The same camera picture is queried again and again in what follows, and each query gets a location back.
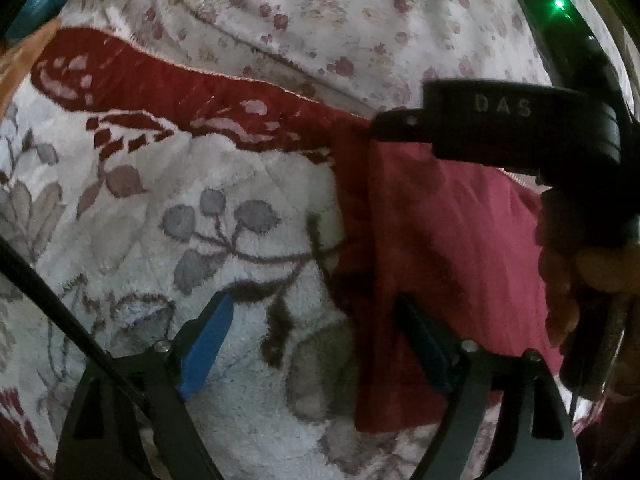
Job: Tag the dark red small garment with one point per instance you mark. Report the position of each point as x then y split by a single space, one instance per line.
459 237

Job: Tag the blue plastic bag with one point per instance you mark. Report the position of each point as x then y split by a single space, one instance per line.
33 15

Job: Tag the white floral bed sheet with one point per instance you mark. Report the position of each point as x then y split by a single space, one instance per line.
360 55

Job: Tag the red and white plush blanket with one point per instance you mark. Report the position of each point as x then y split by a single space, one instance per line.
138 188

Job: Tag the orange cloth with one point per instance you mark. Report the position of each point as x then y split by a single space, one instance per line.
17 62

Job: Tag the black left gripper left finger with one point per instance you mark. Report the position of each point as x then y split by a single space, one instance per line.
101 437

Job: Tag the person's right hand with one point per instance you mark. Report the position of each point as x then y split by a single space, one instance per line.
611 272

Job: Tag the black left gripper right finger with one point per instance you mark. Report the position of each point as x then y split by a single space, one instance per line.
534 435

